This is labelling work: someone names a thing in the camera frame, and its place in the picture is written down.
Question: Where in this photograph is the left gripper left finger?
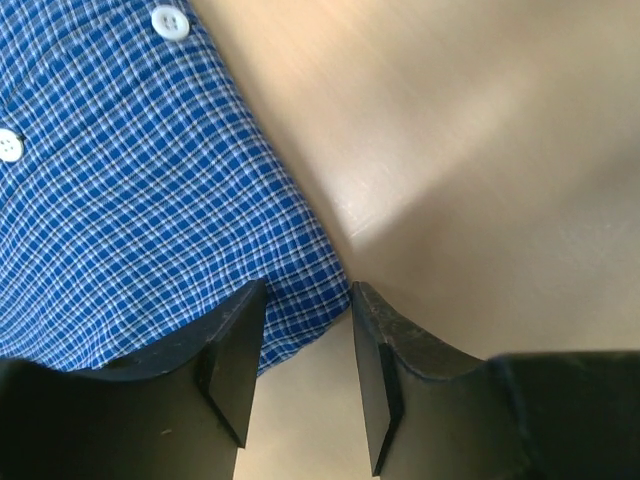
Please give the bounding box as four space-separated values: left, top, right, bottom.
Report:
1 280 267 479

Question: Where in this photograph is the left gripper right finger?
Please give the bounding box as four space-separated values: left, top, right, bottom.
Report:
352 282 639 479

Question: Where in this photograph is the blue plaid long sleeve shirt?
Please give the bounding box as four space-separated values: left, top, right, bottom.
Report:
1 1 349 370

